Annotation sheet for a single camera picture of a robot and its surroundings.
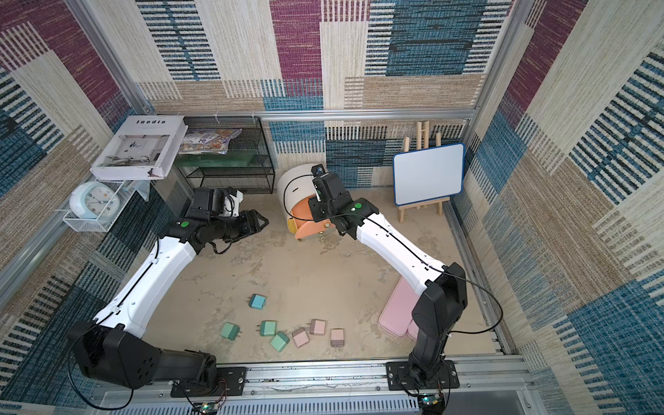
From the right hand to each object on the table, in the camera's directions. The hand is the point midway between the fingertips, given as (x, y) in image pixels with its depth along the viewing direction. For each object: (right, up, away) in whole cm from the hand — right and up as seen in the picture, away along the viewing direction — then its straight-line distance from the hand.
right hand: (317, 198), depth 80 cm
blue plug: (-20, -34, +7) cm, 40 cm away
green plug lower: (-11, -43, 0) cm, 45 cm away
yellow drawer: (-9, -9, +10) cm, 16 cm away
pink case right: (+30, -41, +1) cm, 50 cm away
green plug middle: (-15, -40, +1) cm, 43 cm away
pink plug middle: (0, -40, +1) cm, 40 cm away
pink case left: (+25, -36, +4) cm, 45 cm away
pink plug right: (+6, -42, 0) cm, 43 cm away
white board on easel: (+41, +9, +20) cm, 46 cm away
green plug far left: (-27, -41, +1) cm, 49 cm away
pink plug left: (-5, -43, +1) cm, 43 cm away
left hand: (-17, -7, -1) cm, 19 cm away
